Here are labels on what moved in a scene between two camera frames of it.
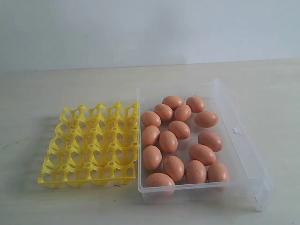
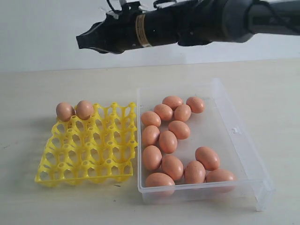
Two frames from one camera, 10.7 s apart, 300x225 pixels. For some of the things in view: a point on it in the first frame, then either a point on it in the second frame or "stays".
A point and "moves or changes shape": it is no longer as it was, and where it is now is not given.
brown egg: [211, 140] to [84, 109]
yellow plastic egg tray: [93, 146] stays
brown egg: [168, 141] stays
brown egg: [206, 119] to [64, 111]
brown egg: [196, 104] stays
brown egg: [202, 153] moves or changes shape
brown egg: [195, 172] stays
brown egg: [217, 172] moves or changes shape
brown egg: [165, 112] stays
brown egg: [174, 167] stays
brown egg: [182, 131] stays
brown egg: [152, 157] stays
